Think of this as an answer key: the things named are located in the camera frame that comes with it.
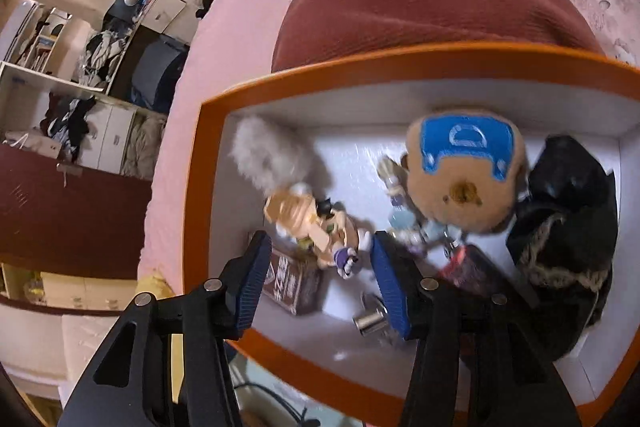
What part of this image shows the black red pouch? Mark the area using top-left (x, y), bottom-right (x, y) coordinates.
top-left (436, 244), bottom-right (532, 310)

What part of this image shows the small metal cylinder bottle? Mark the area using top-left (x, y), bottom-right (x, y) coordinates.
top-left (352, 293), bottom-right (394, 343)

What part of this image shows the black satin lace cloth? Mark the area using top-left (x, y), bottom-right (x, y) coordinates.
top-left (506, 134), bottom-right (618, 361)

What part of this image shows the brown card box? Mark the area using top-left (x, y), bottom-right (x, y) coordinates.
top-left (262, 235), bottom-right (322, 317)

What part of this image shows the brown plush bear toy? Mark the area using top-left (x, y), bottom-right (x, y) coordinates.
top-left (406, 109), bottom-right (526, 234)

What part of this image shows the beige anime figurine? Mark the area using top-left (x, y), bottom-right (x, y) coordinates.
top-left (264, 182), bottom-right (372, 280)

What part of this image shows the orange cardboard box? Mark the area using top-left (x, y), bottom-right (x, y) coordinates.
top-left (182, 41), bottom-right (639, 426)

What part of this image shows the grey fluffy pompom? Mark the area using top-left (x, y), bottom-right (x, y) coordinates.
top-left (230, 116), bottom-right (312, 196)

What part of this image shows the white desk with drawers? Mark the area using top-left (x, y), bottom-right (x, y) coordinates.
top-left (104, 0), bottom-right (198, 100)

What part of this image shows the dark red cushion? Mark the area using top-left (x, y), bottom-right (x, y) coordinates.
top-left (271, 0), bottom-right (602, 72)

